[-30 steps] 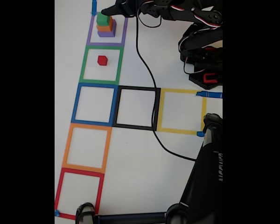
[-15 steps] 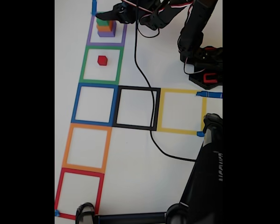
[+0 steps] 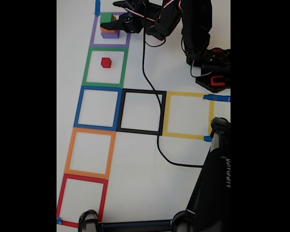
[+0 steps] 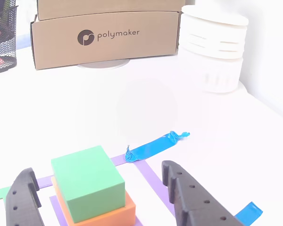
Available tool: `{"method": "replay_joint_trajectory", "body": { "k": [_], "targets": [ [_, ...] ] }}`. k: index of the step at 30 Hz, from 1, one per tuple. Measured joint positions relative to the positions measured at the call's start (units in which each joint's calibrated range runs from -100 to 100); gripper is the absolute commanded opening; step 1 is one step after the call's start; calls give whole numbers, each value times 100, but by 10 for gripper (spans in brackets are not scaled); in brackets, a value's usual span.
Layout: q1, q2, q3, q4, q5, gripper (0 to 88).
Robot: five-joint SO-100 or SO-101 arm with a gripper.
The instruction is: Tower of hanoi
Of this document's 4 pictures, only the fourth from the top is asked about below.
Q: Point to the green cube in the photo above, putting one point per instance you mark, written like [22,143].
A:
[89,179]

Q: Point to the purple square block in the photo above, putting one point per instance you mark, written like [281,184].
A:
[57,209]

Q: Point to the twisted blue tape strip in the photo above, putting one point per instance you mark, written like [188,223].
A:
[153,148]

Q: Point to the orange cube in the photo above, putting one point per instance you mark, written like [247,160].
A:
[122,214]

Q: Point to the white filament spool stack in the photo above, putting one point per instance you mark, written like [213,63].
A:
[214,66]

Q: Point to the black mesh pen holder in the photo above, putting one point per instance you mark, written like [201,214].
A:
[2,47]

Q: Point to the polymaker cardboard box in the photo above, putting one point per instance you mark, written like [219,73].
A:
[108,54]

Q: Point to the plain cardboard box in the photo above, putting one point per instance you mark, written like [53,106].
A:
[108,8]

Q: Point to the green square frame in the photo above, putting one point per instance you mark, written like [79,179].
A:
[0,194]

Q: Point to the purple square frame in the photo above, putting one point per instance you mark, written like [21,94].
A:
[151,179]

